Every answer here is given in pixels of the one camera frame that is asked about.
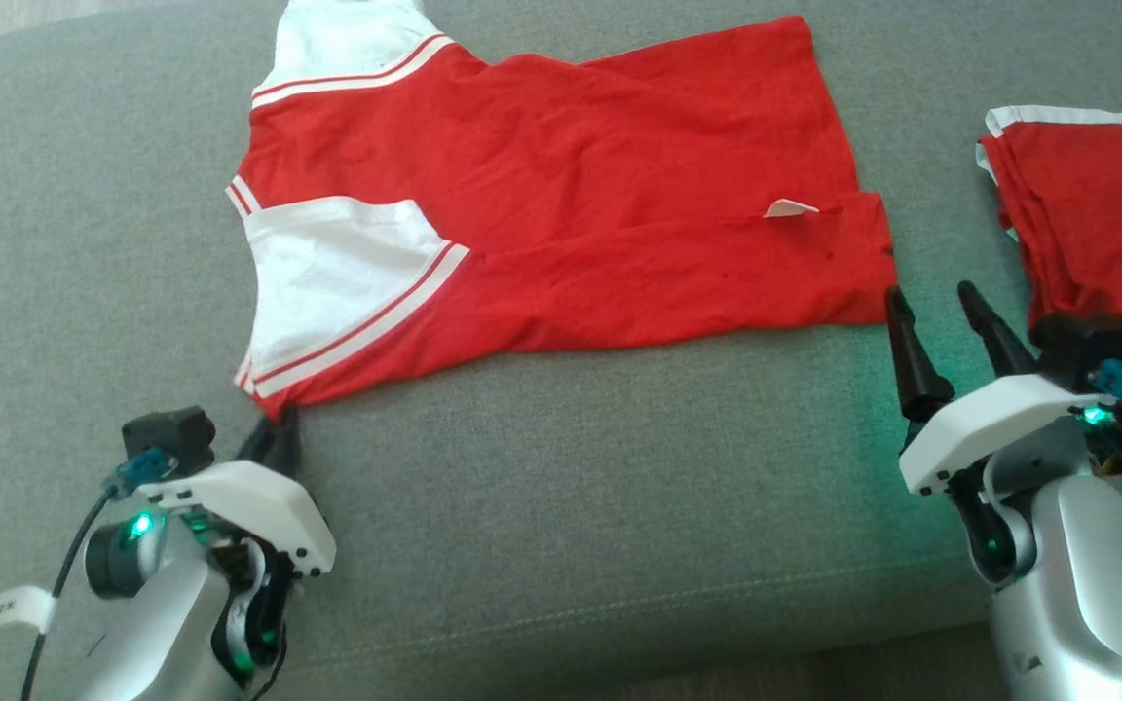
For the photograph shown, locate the red basketball shorts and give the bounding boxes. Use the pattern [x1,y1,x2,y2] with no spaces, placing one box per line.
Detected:
[974,105,1122,348]

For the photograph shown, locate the red white basketball jersey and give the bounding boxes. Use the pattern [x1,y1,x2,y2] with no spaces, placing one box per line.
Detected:
[225,0,899,421]

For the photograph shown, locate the left camera cable blue plug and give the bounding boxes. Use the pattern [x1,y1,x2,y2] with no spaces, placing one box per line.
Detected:
[19,446,178,701]

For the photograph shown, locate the large grey sofa seat cushion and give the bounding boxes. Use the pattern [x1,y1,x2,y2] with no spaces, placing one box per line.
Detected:
[0,0,1122,684]

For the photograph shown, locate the white cable label tag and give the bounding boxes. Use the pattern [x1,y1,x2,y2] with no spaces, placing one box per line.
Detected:
[0,585,57,636]

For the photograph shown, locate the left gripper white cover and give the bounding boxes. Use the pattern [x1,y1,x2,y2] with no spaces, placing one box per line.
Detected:
[137,408,336,577]

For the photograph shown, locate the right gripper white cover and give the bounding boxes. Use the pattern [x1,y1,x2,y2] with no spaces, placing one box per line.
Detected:
[885,280,1119,496]

